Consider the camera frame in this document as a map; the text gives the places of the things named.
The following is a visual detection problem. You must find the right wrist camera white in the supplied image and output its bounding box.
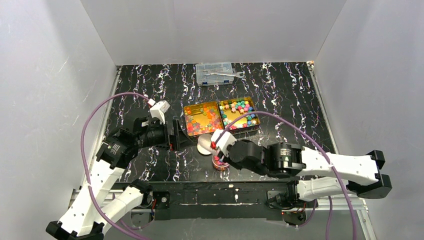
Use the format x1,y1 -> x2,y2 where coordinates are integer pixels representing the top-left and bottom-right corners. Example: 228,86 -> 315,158
210,129 -> 237,158

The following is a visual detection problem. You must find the tin of orange gummy candies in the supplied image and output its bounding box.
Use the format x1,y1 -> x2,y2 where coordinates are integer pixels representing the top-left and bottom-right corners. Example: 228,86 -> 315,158
183,101 -> 224,138

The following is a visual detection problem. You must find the clear plastic parts box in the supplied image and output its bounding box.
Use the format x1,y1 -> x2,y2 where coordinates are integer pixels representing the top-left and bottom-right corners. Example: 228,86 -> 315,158
195,62 -> 235,86

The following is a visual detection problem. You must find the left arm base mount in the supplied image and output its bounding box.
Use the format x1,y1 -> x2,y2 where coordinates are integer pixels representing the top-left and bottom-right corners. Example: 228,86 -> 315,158
124,191 -> 171,211

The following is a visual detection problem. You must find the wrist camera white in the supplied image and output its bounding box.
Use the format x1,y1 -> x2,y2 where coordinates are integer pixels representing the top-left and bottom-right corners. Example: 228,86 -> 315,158
210,129 -> 237,158
149,100 -> 170,125

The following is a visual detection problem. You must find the aluminium frame rail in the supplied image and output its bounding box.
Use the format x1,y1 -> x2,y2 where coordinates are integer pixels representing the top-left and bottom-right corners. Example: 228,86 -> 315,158
68,189 -> 367,211

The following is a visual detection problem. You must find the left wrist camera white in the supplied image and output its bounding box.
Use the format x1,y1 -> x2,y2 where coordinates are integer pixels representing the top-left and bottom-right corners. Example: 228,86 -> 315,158
149,100 -> 170,125

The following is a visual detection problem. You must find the clear glass jar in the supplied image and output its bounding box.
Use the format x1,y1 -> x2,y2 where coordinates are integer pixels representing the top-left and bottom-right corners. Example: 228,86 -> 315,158
212,155 -> 230,172

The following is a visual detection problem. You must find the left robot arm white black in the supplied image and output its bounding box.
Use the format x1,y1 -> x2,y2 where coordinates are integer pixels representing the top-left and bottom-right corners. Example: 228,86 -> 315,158
46,116 -> 194,240

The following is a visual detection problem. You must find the purple cable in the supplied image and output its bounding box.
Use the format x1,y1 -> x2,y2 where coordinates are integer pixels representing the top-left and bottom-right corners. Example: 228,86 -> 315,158
80,92 -> 153,240
215,110 -> 359,240

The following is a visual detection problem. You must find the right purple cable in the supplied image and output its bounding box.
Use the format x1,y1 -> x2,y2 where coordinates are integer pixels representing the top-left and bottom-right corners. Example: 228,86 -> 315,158
215,110 -> 359,240

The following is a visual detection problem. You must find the translucent plastic scoop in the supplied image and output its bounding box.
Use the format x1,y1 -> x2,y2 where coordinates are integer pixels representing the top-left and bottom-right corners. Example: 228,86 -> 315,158
196,133 -> 216,154

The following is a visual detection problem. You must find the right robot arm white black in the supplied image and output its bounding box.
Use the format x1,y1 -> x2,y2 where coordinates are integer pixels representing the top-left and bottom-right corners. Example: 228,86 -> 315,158
221,140 -> 393,202

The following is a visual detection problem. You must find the silver wrench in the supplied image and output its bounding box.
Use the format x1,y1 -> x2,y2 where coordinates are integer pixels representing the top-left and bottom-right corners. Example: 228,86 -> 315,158
203,70 -> 245,78

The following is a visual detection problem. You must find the tin of multicolour star candies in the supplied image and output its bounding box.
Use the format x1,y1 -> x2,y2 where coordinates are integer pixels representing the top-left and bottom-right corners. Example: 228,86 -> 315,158
217,96 -> 261,135

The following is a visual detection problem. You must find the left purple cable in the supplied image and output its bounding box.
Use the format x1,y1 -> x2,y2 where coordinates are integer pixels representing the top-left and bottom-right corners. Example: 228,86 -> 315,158
80,92 -> 153,240

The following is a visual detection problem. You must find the cream round jar lid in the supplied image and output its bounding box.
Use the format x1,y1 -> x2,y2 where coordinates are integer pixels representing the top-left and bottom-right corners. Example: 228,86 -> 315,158
196,145 -> 212,156

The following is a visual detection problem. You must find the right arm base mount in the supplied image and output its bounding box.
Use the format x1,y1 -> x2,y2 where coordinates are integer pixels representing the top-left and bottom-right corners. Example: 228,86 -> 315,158
264,190 -> 319,228

